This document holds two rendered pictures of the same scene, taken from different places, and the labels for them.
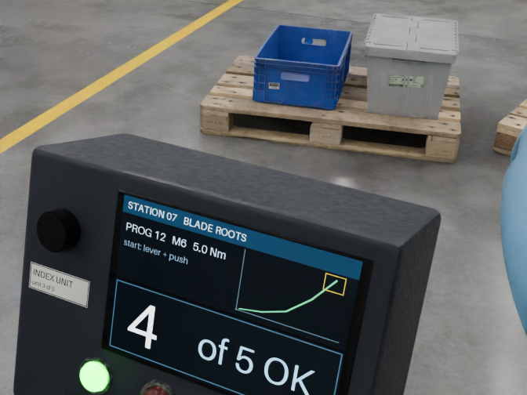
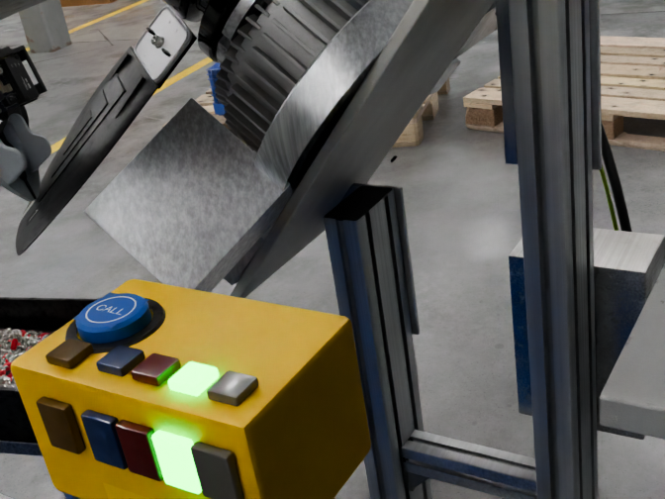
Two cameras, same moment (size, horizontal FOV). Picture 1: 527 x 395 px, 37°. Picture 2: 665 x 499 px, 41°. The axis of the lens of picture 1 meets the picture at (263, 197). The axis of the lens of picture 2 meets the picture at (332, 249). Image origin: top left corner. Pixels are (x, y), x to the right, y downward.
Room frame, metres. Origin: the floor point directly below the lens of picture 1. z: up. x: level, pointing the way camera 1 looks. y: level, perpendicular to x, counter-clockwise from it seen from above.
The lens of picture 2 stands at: (-0.35, -1.03, 1.31)
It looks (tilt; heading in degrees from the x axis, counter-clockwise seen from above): 26 degrees down; 10
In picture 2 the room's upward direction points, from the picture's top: 9 degrees counter-clockwise
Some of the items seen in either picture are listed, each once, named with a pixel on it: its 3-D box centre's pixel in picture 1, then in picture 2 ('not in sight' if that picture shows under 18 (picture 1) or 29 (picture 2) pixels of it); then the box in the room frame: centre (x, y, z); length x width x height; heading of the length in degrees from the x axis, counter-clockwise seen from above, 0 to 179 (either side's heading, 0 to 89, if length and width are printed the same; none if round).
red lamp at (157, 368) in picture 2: not in sight; (155, 368); (0.00, -0.87, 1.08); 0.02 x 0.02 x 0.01; 65
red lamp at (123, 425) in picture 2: not in sight; (141, 449); (-0.02, -0.86, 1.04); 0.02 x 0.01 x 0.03; 65
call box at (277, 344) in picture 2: not in sight; (197, 416); (0.03, -0.88, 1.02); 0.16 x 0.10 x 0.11; 65
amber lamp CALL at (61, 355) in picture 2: not in sight; (69, 353); (0.02, -0.82, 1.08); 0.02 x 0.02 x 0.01; 65
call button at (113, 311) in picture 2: not in sight; (114, 320); (0.05, -0.83, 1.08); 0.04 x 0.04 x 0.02
